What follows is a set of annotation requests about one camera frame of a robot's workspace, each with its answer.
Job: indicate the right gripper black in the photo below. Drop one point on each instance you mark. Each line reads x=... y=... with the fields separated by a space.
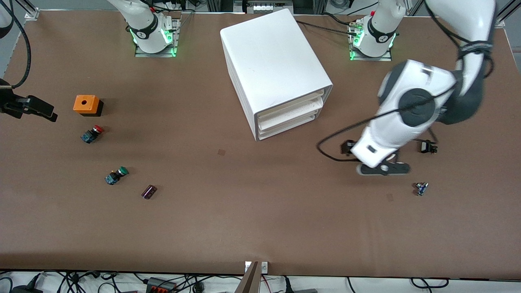
x=9 y=102

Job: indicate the white plastic drawer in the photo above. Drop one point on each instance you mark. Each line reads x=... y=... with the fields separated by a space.
x=287 y=127
x=291 y=105
x=291 y=116

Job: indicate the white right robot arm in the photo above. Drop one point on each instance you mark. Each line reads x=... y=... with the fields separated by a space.
x=144 y=24

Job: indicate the black square button white face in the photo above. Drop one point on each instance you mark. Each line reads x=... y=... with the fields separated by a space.
x=427 y=147

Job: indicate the white drawer cabinet housing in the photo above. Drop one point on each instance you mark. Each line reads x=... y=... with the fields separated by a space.
x=272 y=57

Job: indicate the white semicircular plastic clamp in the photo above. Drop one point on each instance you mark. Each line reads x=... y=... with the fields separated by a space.
x=394 y=158

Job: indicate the small blue metal component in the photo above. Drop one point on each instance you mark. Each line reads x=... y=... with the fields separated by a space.
x=421 y=189

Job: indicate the dark purple small component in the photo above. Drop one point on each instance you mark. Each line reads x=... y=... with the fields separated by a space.
x=149 y=191

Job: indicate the grey control box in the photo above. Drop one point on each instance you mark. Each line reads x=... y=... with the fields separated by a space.
x=264 y=6

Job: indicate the black power plug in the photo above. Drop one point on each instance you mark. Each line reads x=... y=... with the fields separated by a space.
x=26 y=289

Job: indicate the black power strip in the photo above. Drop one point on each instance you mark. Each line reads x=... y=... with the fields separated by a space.
x=158 y=286

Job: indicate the orange button enclosure box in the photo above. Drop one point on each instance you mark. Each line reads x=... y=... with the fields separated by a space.
x=85 y=103

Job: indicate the red push button switch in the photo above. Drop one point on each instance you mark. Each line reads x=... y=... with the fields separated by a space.
x=91 y=134

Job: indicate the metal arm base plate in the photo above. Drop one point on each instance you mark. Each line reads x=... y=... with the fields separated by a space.
x=156 y=54
x=370 y=59

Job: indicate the aluminium frame post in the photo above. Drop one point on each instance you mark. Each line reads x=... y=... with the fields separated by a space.
x=31 y=12

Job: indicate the green push button switch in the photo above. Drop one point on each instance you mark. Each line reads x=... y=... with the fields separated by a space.
x=116 y=176

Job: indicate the white mounting bracket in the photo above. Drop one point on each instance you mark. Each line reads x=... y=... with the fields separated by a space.
x=264 y=267

